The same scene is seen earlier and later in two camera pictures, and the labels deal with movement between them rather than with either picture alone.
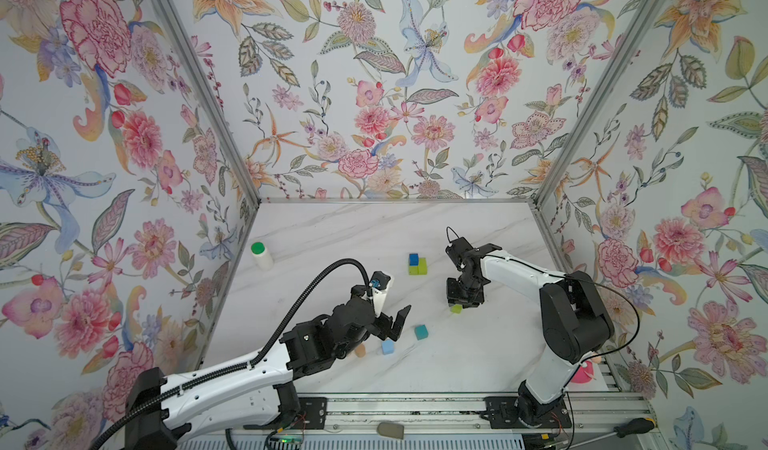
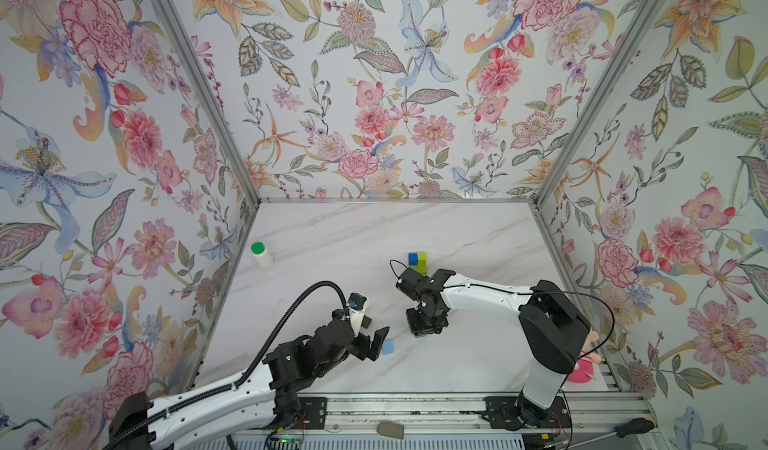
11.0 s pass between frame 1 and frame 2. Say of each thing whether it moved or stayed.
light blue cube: stayed
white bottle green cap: stayed
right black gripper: moved
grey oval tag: stayed
